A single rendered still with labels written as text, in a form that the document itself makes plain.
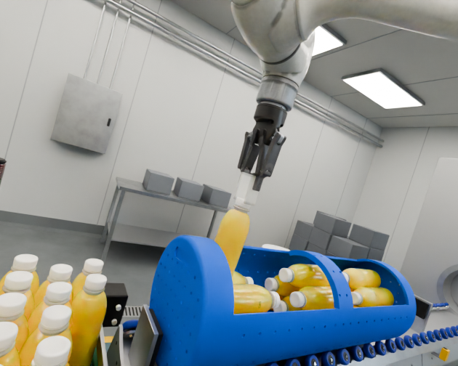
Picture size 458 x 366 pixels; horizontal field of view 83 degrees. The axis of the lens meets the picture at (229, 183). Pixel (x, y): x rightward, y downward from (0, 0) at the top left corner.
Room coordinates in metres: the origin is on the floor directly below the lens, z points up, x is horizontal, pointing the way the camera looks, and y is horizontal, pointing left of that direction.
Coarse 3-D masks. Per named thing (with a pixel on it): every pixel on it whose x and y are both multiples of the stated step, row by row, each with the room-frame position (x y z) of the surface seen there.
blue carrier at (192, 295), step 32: (192, 256) 0.53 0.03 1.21; (224, 256) 0.54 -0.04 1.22; (256, 256) 0.81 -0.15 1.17; (288, 256) 0.87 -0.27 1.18; (320, 256) 0.78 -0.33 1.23; (160, 288) 0.62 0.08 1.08; (192, 288) 0.50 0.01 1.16; (224, 288) 0.48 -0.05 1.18; (160, 320) 0.57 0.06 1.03; (192, 320) 0.47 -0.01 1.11; (224, 320) 0.46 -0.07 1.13; (256, 320) 0.50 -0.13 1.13; (288, 320) 0.55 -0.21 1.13; (320, 320) 0.61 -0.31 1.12; (352, 320) 0.69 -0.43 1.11; (384, 320) 0.78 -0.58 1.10; (160, 352) 0.54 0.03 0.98; (192, 352) 0.44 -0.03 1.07; (224, 352) 0.47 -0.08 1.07; (256, 352) 0.52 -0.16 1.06; (288, 352) 0.58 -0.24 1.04
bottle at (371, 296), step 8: (360, 288) 0.88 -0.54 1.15; (368, 288) 0.88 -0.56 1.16; (376, 288) 0.91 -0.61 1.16; (384, 288) 0.94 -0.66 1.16; (368, 296) 0.85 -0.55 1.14; (376, 296) 0.86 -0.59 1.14; (384, 296) 0.89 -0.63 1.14; (392, 296) 0.92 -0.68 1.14; (360, 304) 0.84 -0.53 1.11; (368, 304) 0.84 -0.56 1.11; (376, 304) 0.86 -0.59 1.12; (384, 304) 0.89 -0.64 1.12; (392, 304) 0.92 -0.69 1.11
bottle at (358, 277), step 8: (344, 272) 0.91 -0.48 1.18; (352, 272) 0.90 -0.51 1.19; (360, 272) 0.92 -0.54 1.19; (368, 272) 0.95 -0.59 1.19; (376, 272) 0.98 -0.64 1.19; (352, 280) 0.89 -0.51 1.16; (360, 280) 0.90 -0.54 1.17; (368, 280) 0.92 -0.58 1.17; (376, 280) 0.95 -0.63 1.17; (352, 288) 0.91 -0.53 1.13
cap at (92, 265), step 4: (88, 260) 0.58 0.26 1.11; (92, 260) 0.59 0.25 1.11; (96, 260) 0.59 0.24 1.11; (100, 260) 0.60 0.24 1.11; (84, 264) 0.57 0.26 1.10; (88, 264) 0.57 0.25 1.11; (92, 264) 0.57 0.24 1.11; (96, 264) 0.57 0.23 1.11; (100, 264) 0.58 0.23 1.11; (84, 268) 0.57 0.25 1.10; (88, 268) 0.57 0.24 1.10; (92, 268) 0.57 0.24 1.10; (96, 268) 0.57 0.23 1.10; (100, 268) 0.58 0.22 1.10; (92, 272) 0.57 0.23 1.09; (96, 272) 0.57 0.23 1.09
